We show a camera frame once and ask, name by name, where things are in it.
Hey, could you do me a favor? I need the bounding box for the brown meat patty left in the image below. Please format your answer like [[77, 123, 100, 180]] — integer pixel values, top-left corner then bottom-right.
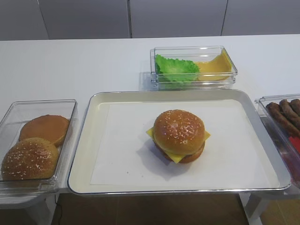
[[266, 102, 300, 137]]

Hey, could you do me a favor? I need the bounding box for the clear plastic bun container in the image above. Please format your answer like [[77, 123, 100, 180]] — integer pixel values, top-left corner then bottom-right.
[[0, 99, 78, 196]]

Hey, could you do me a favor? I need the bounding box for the clear plastic patty tomato container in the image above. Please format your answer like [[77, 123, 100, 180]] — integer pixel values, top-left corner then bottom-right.
[[255, 94, 300, 188]]

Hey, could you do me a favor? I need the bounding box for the orange cheese slice in container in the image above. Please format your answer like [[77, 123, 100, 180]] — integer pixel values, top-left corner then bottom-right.
[[195, 51, 232, 81]]

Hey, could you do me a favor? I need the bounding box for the white parchment paper sheet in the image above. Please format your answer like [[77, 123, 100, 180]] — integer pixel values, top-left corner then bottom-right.
[[90, 100, 280, 189]]

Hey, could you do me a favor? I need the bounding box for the red tomato slice back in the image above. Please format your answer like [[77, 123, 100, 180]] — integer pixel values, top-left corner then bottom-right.
[[289, 136, 300, 154]]

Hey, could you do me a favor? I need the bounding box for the brown meat patty right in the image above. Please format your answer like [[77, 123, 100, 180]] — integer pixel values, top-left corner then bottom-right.
[[290, 99, 300, 116]]

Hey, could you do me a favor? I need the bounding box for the yellow cheese slice on burger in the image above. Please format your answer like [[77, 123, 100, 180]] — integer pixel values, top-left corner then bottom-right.
[[146, 128, 210, 164]]

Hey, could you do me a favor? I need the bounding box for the sesame bun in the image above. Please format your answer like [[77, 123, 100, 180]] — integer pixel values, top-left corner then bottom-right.
[[152, 109, 210, 155], [1, 138, 59, 181]]

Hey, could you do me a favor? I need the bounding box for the brown meat patty middle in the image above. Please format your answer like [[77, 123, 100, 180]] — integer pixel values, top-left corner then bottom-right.
[[279, 99, 300, 130]]

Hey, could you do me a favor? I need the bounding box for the brown meat patty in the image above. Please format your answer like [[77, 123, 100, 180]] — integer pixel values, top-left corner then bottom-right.
[[266, 102, 300, 137], [290, 99, 300, 116], [279, 99, 300, 130]]

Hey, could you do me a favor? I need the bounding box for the green lettuce leaf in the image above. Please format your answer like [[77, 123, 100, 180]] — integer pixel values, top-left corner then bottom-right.
[[155, 54, 200, 83]]

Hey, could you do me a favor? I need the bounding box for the clear plastic lettuce cheese container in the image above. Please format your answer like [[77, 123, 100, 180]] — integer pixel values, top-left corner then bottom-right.
[[150, 45, 238, 90]]

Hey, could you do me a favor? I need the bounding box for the white metal baking tray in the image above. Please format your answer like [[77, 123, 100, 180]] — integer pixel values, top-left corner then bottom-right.
[[68, 90, 292, 195]]

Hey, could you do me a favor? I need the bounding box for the brown bottom bun on tray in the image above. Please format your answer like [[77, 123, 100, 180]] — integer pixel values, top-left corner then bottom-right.
[[155, 142, 205, 164]]

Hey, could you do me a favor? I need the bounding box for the plain orange bun bottom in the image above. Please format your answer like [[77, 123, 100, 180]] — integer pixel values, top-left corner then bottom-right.
[[19, 114, 69, 147]]

